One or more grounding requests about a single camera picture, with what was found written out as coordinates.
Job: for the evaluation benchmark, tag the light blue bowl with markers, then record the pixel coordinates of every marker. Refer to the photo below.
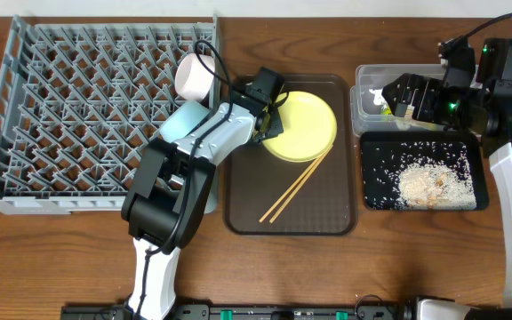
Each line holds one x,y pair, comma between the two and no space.
183,121

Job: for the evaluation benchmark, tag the green orange snack wrapper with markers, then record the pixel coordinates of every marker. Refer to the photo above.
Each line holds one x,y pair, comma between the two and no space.
385,111

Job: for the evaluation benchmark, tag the clear plastic waste bin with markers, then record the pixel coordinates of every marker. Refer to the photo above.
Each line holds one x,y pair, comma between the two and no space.
366,116

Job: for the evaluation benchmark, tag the wooden chopstick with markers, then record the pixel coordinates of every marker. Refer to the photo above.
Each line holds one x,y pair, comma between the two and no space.
293,186
300,189

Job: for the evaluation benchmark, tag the yellow plate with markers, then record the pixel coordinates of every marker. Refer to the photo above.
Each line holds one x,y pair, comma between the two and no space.
309,125

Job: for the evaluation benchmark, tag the leftover rice pile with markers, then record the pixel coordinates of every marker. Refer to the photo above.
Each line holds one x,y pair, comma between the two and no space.
417,175

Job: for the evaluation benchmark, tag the pink white bowl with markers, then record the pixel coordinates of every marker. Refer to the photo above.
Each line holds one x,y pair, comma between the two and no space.
193,79

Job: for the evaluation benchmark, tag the black food waste tray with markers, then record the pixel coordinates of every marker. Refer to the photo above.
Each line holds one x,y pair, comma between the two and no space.
471,142

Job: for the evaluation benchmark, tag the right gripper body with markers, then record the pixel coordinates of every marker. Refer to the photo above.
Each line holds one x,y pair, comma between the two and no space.
452,108

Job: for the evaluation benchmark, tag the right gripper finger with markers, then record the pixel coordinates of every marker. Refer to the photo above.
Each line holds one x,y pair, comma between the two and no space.
400,109
402,89

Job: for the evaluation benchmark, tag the white napkin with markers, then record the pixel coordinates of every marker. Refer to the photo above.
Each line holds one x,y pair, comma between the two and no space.
377,98

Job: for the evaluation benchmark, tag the brown serving tray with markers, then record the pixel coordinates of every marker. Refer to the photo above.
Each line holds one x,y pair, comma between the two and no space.
325,205

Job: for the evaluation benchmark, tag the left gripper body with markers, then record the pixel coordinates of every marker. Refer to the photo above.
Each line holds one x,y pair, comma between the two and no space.
269,129

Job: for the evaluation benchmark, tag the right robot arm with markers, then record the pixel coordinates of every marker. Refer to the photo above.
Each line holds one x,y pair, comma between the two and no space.
493,72

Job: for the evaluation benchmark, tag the grey plastic dishwasher rack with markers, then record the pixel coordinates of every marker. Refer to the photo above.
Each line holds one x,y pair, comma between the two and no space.
78,104

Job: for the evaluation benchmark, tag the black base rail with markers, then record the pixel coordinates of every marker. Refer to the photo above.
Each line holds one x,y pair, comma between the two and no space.
204,312

